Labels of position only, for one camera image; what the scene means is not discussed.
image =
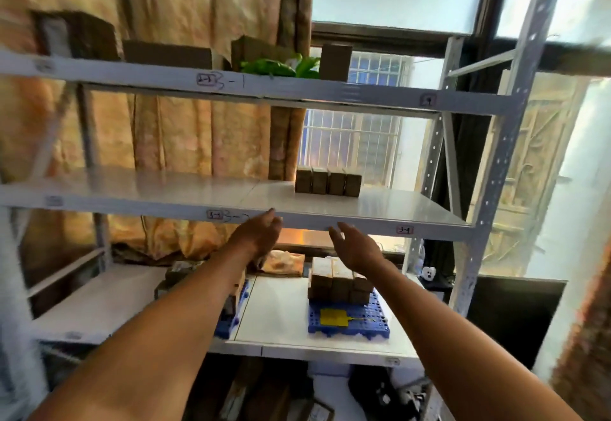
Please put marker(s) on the person's right hand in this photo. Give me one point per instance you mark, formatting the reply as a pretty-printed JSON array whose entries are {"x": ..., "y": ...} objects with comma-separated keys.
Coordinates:
[{"x": 358, "y": 251}]

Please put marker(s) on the person's left hand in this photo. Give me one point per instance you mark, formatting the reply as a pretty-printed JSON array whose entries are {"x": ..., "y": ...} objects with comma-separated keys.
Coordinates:
[{"x": 258, "y": 237}]

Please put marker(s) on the boxes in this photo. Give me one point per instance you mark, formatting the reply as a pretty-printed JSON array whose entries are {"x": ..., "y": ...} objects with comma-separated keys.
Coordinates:
[
  {"x": 176, "y": 273},
  {"x": 329, "y": 282}
]

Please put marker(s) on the blue plastic pallet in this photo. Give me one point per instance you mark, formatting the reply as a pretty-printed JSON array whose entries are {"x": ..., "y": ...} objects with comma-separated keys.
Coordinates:
[
  {"x": 367, "y": 320},
  {"x": 229, "y": 327}
]

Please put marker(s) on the yellow tag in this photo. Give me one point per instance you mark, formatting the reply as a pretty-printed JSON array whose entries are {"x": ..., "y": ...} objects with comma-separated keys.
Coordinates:
[{"x": 334, "y": 318}]

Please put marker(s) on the taped brown cardboard box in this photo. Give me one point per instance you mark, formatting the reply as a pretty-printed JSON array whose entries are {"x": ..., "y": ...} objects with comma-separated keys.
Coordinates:
[{"x": 320, "y": 182}]

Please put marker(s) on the white metal shelving rack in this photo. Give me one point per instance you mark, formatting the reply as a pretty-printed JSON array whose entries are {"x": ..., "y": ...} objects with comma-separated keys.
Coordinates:
[{"x": 191, "y": 187}]

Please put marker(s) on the wide brown cardboard box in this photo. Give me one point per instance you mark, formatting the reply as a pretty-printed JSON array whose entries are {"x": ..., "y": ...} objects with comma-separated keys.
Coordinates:
[{"x": 262, "y": 397}]

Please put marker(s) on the slim brown cardboard box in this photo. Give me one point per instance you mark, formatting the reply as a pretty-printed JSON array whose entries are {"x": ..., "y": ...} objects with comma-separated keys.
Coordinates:
[{"x": 312, "y": 411}]

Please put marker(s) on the person's right forearm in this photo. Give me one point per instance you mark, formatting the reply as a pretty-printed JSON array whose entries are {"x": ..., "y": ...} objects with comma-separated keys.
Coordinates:
[{"x": 458, "y": 354}]

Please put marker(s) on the person's left forearm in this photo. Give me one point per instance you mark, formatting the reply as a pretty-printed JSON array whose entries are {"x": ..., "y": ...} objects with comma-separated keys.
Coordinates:
[{"x": 143, "y": 354}]

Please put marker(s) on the small white ghost figurine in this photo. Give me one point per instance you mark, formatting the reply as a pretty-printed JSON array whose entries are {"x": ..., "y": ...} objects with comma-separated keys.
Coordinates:
[{"x": 428, "y": 273}]

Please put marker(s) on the green plastic bag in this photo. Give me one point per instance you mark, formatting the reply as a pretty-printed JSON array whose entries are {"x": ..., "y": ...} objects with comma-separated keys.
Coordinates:
[{"x": 267, "y": 67}]

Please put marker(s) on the shiny wrapped brown parcel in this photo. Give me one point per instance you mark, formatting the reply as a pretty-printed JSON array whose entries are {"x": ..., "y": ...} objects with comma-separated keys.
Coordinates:
[{"x": 335, "y": 63}]

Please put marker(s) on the ornate beige metal gate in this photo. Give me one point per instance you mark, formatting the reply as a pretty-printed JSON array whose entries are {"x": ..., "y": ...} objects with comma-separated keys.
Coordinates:
[{"x": 539, "y": 149}]

